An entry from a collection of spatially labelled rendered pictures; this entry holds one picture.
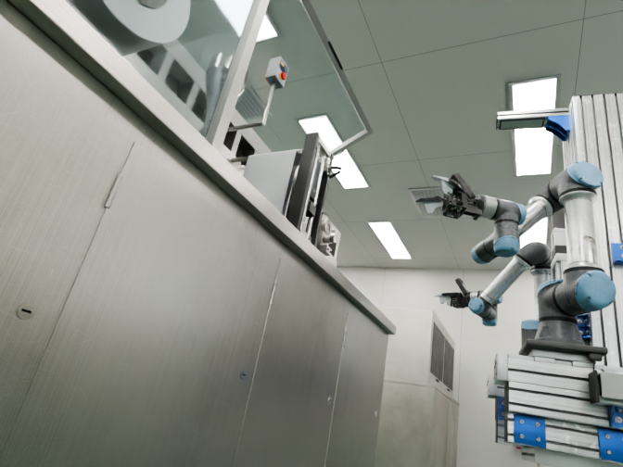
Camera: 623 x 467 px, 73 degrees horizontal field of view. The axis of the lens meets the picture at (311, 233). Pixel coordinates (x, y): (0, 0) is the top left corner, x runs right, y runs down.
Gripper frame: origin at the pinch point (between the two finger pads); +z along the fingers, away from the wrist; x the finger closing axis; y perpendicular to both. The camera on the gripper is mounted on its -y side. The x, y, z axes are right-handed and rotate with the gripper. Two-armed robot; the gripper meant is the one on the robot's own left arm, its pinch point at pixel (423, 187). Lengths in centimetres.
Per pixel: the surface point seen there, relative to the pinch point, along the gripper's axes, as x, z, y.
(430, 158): 171, -71, -181
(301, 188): 11.7, 40.3, 3.1
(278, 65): 0, 59, -43
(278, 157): 26, 52, -20
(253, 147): 48, 67, -41
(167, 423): -27, 55, 87
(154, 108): -57, 67, 45
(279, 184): 25, 49, -6
